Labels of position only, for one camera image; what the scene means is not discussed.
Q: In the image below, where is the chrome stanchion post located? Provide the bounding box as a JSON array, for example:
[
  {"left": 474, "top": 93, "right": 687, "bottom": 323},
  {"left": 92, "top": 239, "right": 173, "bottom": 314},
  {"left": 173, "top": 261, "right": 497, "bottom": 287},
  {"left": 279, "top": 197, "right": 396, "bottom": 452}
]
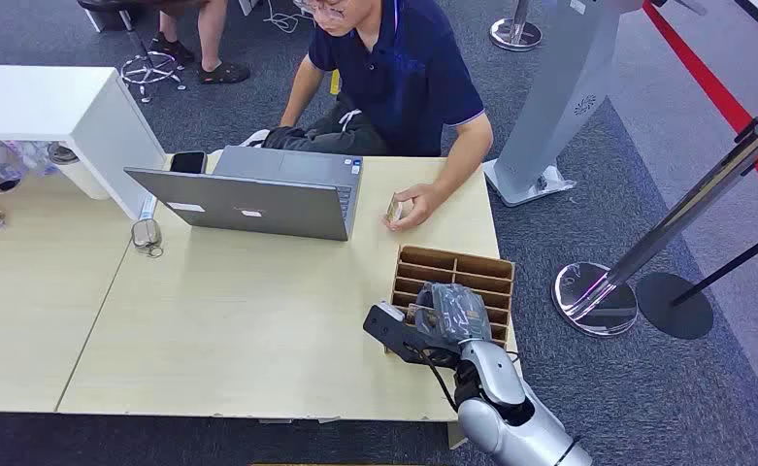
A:
[{"left": 551, "top": 117, "right": 758, "bottom": 338}]

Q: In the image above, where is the white cup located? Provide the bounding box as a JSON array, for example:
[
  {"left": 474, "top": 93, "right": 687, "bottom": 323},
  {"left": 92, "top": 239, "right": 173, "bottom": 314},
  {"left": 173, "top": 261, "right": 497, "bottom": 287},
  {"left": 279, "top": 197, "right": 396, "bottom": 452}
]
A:
[{"left": 56, "top": 159, "right": 112, "bottom": 201}]

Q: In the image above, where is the tape roll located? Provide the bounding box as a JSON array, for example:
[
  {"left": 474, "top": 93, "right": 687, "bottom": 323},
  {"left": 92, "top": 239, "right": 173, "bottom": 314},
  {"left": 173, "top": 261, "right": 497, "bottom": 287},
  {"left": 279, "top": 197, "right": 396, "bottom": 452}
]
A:
[{"left": 47, "top": 142, "right": 82, "bottom": 167}]

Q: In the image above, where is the black stanchion post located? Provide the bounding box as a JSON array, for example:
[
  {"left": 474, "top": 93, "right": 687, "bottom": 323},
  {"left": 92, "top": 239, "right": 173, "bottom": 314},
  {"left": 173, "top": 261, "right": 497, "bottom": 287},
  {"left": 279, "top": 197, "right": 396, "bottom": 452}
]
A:
[{"left": 635, "top": 221, "right": 758, "bottom": 342}]

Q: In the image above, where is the red barrier belt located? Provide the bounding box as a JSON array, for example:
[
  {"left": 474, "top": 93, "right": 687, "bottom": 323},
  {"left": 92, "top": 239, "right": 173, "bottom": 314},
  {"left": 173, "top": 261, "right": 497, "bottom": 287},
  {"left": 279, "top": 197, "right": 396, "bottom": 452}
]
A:
[{"left": 642, "top": 0, "right": 758, "bottom": 220}]

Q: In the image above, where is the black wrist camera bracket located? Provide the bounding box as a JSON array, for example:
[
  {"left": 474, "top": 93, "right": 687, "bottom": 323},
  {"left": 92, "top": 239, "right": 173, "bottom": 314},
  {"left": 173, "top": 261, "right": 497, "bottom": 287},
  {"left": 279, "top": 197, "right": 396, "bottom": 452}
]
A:
[{"left": 362, "top": 301, "right": 463, "bottom": 369}]

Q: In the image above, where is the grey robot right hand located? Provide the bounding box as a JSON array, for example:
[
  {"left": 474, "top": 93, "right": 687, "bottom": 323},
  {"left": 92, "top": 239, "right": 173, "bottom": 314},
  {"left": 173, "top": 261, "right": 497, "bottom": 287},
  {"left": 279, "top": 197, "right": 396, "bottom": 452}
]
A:
[{"left": 413, "top": 282, "right": 494, "bottom": 352}]

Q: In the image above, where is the clear plastic bag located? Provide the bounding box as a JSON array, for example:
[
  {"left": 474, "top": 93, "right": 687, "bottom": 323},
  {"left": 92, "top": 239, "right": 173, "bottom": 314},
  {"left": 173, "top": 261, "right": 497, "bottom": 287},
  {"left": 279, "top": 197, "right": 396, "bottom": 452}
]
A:
[{"left": 0, "top": 140, "right": 53, "bottom": 183}]

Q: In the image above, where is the stool with chrome base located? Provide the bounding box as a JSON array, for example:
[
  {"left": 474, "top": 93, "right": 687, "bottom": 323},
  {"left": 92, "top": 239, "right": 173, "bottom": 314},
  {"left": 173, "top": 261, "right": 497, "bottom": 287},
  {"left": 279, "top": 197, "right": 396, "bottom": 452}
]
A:
[{"left": 76, "top": 0, "right": 187, "bottom": 105}]

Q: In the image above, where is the brown wooden card organizer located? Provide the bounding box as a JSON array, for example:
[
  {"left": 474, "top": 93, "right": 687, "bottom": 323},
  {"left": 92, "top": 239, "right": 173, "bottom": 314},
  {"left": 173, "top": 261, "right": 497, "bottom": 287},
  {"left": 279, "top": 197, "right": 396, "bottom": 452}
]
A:
[{"left": 384, "top": 244, "right": 516, "bottom": 356}]

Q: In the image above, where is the white cable on floor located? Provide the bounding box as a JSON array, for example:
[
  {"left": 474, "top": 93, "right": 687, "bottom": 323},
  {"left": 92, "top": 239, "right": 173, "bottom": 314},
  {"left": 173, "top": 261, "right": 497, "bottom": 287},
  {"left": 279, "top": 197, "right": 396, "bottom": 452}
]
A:
[{"left": 262, "top": 0, "right": 316, "bottom": 35}]

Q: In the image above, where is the black smartphone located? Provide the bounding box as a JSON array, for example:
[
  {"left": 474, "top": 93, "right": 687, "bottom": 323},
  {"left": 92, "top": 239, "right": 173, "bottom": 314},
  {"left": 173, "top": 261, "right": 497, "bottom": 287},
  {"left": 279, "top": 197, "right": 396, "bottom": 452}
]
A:
[{"left": 170, "top": 150, "right": 209, "bottom": 176}]

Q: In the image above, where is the person standing in background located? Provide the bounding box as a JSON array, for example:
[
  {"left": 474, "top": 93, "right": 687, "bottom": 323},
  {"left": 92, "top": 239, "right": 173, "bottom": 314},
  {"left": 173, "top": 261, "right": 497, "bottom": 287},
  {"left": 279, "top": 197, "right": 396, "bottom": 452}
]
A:
[{"left": 148, "top": 0, "right": 251, "bottom": 85}]

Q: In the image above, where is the white desk shelf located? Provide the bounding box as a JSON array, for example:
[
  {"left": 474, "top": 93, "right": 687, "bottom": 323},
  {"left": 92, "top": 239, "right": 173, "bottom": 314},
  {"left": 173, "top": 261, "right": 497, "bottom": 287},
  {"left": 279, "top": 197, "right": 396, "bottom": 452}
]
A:
[{"left": 0, "top": 64, "right": 168, "bottom": 221}]

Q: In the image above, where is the person's left hand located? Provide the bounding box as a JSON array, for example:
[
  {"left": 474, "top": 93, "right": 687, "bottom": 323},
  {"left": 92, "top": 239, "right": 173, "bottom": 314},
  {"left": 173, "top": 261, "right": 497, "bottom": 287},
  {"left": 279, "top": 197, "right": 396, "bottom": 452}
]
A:
[{"left": 382, "top": 183, "right": 448, "bottom": 234}]

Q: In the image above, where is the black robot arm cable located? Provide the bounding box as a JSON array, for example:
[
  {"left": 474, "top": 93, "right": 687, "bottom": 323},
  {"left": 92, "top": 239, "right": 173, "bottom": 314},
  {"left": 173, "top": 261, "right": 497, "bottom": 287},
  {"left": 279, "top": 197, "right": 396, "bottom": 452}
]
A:
[{"left": 409, "top": 346, "right": 461, "bottom": 415}]

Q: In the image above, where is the grey laptop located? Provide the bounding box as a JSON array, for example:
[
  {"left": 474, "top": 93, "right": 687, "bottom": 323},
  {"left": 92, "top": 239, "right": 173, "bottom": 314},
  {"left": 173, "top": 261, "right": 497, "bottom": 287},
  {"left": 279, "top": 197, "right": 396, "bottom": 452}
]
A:
[{"left": 124, "top": 146, "right": 364, "bottom": 243}]

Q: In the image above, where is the grey kiosk stand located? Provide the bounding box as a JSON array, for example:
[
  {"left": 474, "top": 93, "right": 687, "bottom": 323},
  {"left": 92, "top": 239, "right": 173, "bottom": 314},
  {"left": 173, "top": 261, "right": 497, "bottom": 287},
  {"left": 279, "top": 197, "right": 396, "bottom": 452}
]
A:
[{"left": 482, "top": 0, "right": 644, "bottom": 209}]

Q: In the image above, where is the chrome stanchion base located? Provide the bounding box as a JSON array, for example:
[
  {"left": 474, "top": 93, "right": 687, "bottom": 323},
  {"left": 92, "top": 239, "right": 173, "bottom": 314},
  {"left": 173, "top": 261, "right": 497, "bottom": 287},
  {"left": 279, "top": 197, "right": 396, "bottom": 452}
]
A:
[{"left": 488, "top": 0, "right": 544, "bottom": 52}]

